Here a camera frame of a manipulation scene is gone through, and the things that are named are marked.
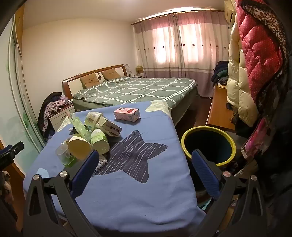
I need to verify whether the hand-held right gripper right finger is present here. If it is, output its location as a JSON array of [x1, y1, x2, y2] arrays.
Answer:
[[191, 149, 272, 237]]

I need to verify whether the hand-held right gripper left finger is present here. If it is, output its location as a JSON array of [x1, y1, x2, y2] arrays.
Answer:
[[23, 149, 102, 237]]

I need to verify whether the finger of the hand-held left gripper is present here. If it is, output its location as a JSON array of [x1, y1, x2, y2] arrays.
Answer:
[[0, 141, 24, 170]]

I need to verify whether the yellow rimmed blue bin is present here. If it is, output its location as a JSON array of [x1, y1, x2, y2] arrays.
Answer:
[[181, 126, 236, 201]]

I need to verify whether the clear plastic cup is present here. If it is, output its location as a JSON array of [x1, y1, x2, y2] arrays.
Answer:
[[55, 144, 77, 168]]

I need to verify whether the green and white paper cup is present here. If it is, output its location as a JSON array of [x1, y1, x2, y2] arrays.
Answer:
[[91, 129, 110, 155]]

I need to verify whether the green plastic wrapper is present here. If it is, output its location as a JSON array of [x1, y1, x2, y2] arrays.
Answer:
[[65, 111, 92, 139]]

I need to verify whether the white labelled plastic tub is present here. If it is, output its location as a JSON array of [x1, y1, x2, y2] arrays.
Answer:
[[85, 112, 104, 130]]

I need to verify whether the white ribbed plastic piece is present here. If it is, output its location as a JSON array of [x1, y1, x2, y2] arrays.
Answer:
[[95, 157, 108, 175]]

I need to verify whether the beige printed carton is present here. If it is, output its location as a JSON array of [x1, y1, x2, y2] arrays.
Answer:
[[98, 116, 122, 137]]

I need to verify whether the heap of clothes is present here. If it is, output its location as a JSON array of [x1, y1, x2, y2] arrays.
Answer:
[[37, 92, 73, 139]]

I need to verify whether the white wooden nightstand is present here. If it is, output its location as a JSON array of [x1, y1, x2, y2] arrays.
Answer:
[[49, 104, 76, 133]]

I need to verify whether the blue star blanket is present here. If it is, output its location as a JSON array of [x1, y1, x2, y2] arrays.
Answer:
[[23, 100, 206, 237]]

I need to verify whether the glass wardrobe sliding door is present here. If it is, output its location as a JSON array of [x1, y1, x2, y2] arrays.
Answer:
[[7, 14, 46, 151]]

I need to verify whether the pink floral bag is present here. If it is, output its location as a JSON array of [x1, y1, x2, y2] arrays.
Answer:
[[241, 117, 274, 158]]

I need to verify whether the wooden desk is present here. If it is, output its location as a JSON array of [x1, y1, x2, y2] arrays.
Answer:
[[206, 83, 236, 131]]

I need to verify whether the pink drink carton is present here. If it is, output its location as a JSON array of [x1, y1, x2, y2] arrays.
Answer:
[[114, 107, 141, 122]]

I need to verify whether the cream puffer jacket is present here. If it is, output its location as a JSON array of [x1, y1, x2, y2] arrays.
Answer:
[[226, 22, 259, 127]]

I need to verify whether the wooden bed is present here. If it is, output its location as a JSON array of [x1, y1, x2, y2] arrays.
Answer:
[[62, 64, 200, 127]]

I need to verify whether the brown embroidered pillow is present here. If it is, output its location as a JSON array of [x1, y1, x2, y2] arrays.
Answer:
[[80, 72, 101, 89], [101, 68, 121, 81]]

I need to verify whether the green checked duvet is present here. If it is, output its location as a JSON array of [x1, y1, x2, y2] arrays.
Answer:
[[72, 77, 197, 107]]

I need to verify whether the pile of dark clothes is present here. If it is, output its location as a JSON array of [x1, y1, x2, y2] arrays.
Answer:
[[211, 60, 230, 85]]

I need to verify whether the red dotted quilted jacket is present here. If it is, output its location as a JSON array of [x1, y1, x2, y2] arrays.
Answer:
[[235, 0, 285, 107]]

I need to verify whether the pink and white curtain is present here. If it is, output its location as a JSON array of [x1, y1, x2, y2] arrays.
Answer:
[[133, 10, 233, 97]]

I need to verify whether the white air conditioner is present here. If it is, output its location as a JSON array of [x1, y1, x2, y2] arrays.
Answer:
[[224, 0, 236, 23]]

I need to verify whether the leopard print cloth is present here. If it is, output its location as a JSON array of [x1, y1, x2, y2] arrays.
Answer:
[[242, 0, 291, 54]]

